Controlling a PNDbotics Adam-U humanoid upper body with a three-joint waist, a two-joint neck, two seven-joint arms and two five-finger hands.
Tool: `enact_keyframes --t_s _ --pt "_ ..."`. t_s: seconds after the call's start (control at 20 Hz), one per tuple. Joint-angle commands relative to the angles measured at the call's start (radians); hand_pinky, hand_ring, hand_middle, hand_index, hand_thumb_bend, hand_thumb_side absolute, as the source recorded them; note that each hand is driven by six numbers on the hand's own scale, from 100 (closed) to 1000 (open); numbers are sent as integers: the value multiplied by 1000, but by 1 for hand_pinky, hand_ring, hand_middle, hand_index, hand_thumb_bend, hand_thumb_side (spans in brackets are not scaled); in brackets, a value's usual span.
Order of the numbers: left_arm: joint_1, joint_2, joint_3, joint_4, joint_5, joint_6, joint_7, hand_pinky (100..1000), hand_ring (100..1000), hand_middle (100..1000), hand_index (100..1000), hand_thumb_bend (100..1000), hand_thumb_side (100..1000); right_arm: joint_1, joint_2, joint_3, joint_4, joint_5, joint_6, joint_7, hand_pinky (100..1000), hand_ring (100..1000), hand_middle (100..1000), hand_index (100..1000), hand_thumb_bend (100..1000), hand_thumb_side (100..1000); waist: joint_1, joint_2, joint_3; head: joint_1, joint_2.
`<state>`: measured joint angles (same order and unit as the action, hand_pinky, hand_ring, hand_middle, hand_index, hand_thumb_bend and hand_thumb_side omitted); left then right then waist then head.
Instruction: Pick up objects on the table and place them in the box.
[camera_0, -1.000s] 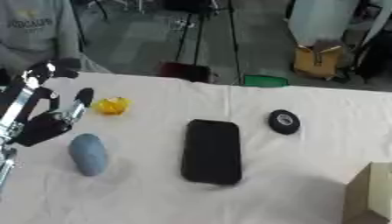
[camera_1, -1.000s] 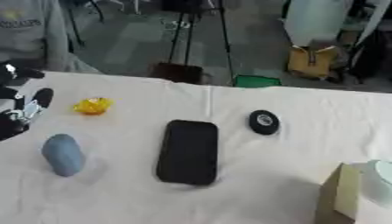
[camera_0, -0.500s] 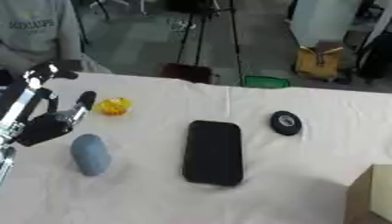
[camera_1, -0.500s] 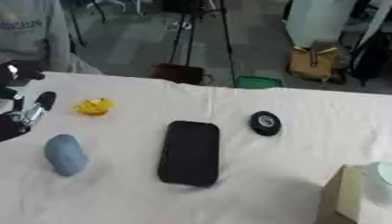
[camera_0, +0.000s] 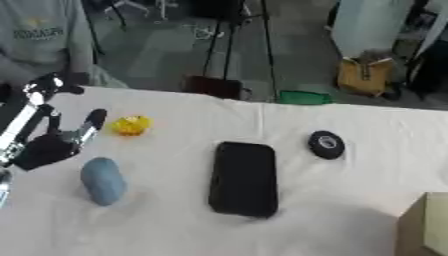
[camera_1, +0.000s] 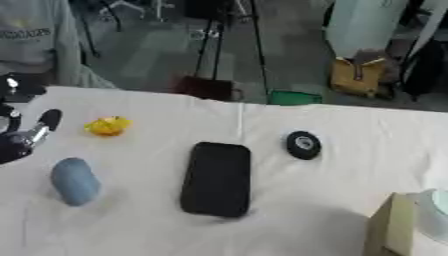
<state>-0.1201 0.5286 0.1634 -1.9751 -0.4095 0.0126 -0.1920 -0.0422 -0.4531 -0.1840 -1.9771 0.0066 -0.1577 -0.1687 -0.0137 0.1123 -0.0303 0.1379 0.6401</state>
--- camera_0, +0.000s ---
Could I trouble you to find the black tripod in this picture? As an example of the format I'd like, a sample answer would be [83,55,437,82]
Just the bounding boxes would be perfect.
[199,0,280,103]

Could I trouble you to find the person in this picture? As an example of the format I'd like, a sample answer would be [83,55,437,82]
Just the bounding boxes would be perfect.
[0,0,130,90]

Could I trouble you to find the blue oval capsule object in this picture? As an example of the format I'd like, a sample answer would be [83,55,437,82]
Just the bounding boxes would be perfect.
[78,156,130,207]

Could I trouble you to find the pale blue hanging cloth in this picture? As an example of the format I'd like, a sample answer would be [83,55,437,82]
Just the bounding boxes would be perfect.
[330,0,417,58]

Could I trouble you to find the black rectangular case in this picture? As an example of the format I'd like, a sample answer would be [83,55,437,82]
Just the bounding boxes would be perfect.
[206,141,280,219]

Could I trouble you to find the green bag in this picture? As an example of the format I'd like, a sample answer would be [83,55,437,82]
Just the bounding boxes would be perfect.
[276,89,335,106]

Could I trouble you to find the dark brown box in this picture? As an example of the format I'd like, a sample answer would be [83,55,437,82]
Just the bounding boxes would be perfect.
[183,75,245,100]

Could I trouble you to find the yellow crumpled toy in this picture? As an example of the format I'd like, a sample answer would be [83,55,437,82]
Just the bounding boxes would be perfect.
[110,115,154,137]

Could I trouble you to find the tan paper bag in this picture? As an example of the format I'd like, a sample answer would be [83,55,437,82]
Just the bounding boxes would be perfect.
[336,57,396,98]

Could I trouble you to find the black round disc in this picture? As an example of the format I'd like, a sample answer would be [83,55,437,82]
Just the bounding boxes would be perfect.
[306,130,347,160]

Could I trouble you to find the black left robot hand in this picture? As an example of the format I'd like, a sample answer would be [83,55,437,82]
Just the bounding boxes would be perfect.
[0,72,111,172]

